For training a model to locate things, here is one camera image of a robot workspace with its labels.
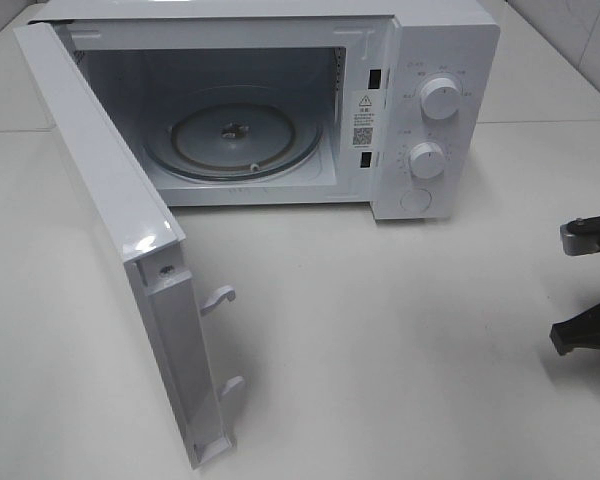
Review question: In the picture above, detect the upper white control knob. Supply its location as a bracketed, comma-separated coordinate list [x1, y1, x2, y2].
[419, 76, 461, 120]

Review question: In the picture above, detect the white control knob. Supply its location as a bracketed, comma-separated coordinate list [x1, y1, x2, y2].
[408, 142, 445, 180]
[419, 76, 461, 120]

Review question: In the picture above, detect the white microwave door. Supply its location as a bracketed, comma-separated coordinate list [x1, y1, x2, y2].
[15, 23, 244, 468]

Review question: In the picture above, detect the round white door button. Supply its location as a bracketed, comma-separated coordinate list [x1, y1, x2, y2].
[400, 188, 432, 214]

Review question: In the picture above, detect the white microwave oven body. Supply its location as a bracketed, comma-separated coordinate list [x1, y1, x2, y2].
[22, 1, 500, 220]

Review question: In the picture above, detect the lower white control knob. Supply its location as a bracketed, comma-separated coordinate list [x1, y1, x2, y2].
[408, 142, 445, 180]

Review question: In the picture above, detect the glass microwave turntable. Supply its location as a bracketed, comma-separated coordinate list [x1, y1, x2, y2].
[145, 85, 323, 183]

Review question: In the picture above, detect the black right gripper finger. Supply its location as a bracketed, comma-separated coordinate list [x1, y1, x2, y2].
[550, 307, 600, 356]
[560, 216, 600, 256]

